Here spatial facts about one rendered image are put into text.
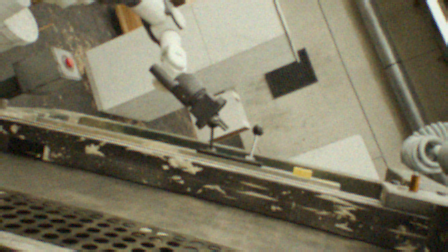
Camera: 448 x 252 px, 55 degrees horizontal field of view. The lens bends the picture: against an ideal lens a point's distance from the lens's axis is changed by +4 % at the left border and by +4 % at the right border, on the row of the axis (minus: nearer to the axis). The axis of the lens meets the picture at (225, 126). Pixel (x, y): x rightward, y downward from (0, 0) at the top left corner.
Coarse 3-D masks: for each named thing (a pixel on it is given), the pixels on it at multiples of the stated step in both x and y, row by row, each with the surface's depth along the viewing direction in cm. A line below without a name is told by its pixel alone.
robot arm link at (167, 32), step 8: (168, 16) 146; (160, 24) 147; (168, 24) 146; (152, 32) 148; (160, 32) 148; (168, 32) 145; (176, 32) 146; (160, 40) 145; (168, 40) 141; (176, 40) 143
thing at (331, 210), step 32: (0, 128) 95; (32, 128) 93; (64, 128) 97; (64, 160) 92; (96, 160) 90; (128, 160) 89; (160, 160) 87; (192, 160) 86; (192, 192) 86; (224, 192) 84; (256, 192) 83; (288, 192) 81; (320, 192) 80; (384, 192) 80; (416, 192) 78; (320, 224) 80; (352, 224) 79; (384, 224) 78; (416, 224) 77
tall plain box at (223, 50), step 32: (224, 0) 344; (256, 0) 337; (192, 32) 349; (224, 32) 342; (256, 32) 335; (288, 32) 326; (96, 64) 369; (128, 64) 361; (160, 64) 353; (192, 64) 346; (224, 64) 351; (256, 64) 381; (96, 96) 369; (128, 96) 358; (160, 96) 377
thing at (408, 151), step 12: (408, 144) 75; (420, 144) 72; (432, 144) 75; (444, 144) 59; (408, 156) 74; (420, 156) 71; (432, 156) 79; (444, 156) 56; (408, 168) 78; (420, 168) 72; (432, 168) 73; (444, 168) 57
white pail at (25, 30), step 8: (16, 16) 246; (24, 16) 253; (32, 16) 258; (0, 24) 232; (8, 24) 236; (16, 24) 243; (24, 24) 249; (32, 24) 258; (0, 32) 235; (8, 32) 234; (16, 32) 240; (24, 32) 246; (32, 32) 254; (0, 40) 239; (8, 40) 240; (16, 40) 240; (24, 40) 242; (32, 40) 248; (0, 48) 245; (8, 48) 249
